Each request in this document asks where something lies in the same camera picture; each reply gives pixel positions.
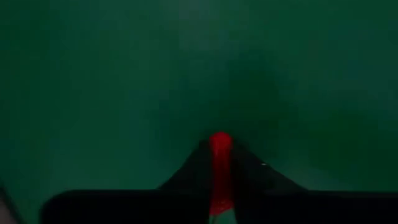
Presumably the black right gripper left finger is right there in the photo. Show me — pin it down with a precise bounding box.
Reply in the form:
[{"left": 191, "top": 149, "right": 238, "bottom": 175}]
[{"left": 157, "top": 140, "right": 213, "bottom": 192}]

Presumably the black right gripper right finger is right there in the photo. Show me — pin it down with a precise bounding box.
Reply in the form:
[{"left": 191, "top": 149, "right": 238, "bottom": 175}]
[{"left": 232, "top": 141, "right": 309, "bottom": 192}]

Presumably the long red pepper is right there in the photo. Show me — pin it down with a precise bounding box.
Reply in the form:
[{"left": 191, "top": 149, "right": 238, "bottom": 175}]
[{"left": 207, "top": 130, "right": 238, "bottom": 224}]

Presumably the green table mat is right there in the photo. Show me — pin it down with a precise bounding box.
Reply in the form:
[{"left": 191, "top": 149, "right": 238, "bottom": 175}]
[{"left": 0, "top": 0, "right": 398, "bottom": 195}]

